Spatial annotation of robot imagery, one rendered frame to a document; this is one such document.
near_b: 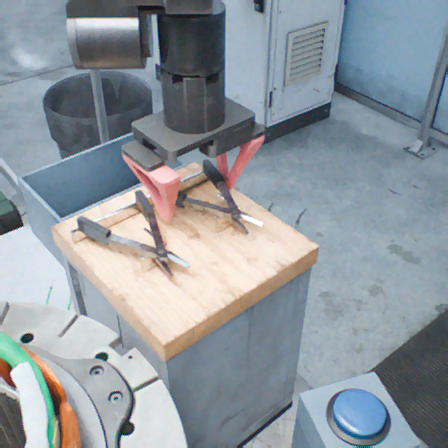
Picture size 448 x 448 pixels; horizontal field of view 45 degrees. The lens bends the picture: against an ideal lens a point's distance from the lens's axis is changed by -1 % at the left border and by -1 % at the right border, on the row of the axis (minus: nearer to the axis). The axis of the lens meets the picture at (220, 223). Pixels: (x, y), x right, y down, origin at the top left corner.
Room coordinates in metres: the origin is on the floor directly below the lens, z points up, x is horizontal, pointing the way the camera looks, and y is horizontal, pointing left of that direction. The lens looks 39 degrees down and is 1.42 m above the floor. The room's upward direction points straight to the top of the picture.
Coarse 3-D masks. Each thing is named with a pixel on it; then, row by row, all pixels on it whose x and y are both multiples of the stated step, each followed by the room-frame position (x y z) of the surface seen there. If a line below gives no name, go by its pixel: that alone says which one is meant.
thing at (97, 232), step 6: (78, 222) 0.41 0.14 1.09; (84, 222) 0.40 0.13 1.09; (90, 222) 0.40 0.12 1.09; (78, 228) 0.41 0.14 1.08; (84, 228) 0.40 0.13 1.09; (90, 228) 0.40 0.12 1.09; (96, 228) 0.40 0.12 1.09; (102, 228) 0.40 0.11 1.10; (90, 234) 0.40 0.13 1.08; (96, 234) 0.39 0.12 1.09; (102, 234) 0.39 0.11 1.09; (108, 234) 0.39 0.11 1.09; (96, 240) 0.39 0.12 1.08; (102, 240) 0.39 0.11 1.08
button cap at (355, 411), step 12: (348, 396) 0.25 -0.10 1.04; (360, 396) 0.25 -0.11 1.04; (372, 396) 0.25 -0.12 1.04; (336, 408) 0.24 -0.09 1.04; (348, 408) 0.24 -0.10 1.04; (360, 408) 0.24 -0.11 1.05; (372, 408) 0.24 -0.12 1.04; (336, 420) 0.23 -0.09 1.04; (348, 420) 0.23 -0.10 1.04; (360, 420) 0.23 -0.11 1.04; (372, 420) 0.23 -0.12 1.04; (384, 420) 0.23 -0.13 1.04; (348, 432) 0.22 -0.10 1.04; (360, 432) 0.22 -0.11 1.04; (372, 432) 0.22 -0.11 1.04
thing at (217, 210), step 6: (186, 198) 0.45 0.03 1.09; (192, 198) 0.45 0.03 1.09; (186, 204) 0.44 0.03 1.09; (192, 204) 0.44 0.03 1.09; (198, 204) 0.44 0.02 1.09; (204, 204) 0.44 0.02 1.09; (210, 204) 0.44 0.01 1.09; (204, 210) 0.43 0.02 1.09; (210, 210) 0.43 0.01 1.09; (216, 210) 0.43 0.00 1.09; (222, 210) 0.43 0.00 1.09; (228, 210) 0.43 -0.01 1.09; (222, 216) 0.43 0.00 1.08; (228, 216) 0.42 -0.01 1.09
